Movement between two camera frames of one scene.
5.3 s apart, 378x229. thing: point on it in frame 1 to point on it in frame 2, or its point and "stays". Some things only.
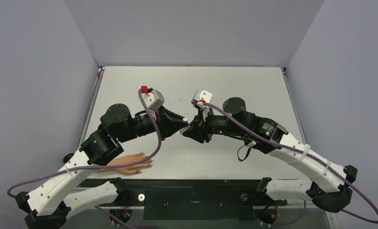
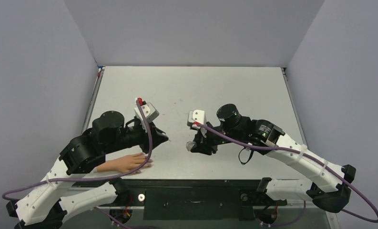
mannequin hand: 135,169 stays
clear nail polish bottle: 183,130 to 189,144
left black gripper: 169,122 to 158,137
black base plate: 198,199 stays
